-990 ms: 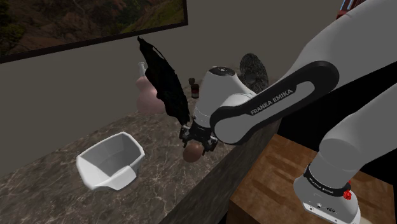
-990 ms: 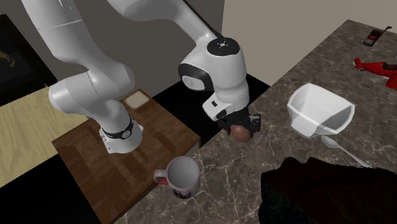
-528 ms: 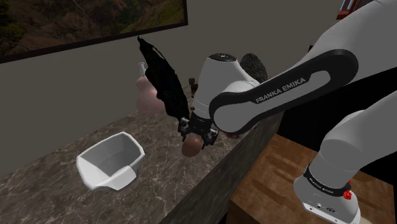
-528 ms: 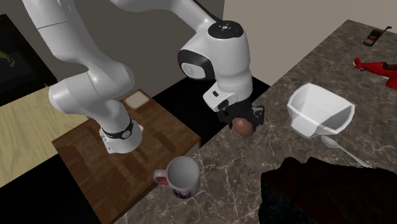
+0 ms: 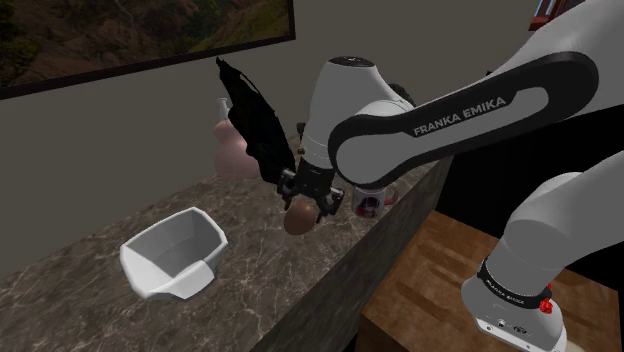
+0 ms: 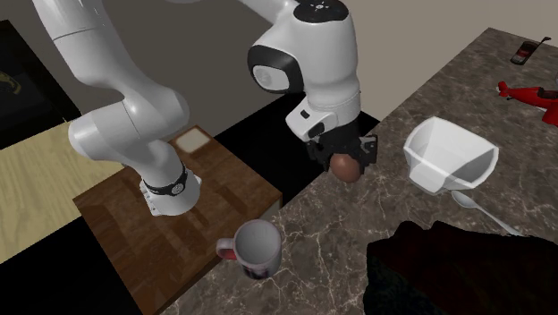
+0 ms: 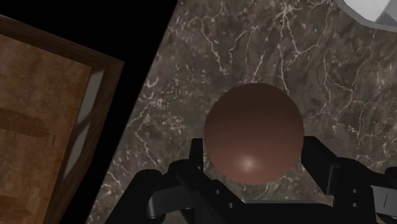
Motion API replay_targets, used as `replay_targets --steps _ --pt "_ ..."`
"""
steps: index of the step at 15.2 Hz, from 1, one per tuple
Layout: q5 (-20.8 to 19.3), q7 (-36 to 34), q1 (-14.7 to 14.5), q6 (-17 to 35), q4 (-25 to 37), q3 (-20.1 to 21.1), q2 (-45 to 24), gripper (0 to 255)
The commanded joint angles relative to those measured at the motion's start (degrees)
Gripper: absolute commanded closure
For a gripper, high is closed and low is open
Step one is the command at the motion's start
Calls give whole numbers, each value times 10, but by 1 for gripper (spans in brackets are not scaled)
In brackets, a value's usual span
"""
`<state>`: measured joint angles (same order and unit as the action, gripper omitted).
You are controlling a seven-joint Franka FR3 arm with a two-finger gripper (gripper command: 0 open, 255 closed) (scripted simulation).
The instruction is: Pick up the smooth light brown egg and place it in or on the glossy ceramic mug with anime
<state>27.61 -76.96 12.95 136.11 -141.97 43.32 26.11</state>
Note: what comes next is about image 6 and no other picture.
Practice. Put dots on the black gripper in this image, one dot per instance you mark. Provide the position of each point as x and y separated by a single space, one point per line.
340 139

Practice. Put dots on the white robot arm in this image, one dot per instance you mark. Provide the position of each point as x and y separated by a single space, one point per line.
131 118

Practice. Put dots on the brown egg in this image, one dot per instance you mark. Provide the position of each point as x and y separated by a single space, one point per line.
346 169

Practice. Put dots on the white angular bowl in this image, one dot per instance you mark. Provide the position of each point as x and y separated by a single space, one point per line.
453 152

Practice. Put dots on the silver spoon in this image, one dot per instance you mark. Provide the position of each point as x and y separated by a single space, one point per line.
468 203

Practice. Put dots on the dark crumpled cloth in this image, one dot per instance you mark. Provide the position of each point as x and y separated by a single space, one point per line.
462 270

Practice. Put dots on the red toy airplane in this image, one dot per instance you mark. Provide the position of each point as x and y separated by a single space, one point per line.
525 95

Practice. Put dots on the brown wooden robot stand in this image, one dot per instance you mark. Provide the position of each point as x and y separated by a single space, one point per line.
174 244

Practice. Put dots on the black and red flip phone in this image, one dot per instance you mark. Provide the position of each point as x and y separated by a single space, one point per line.
523 52

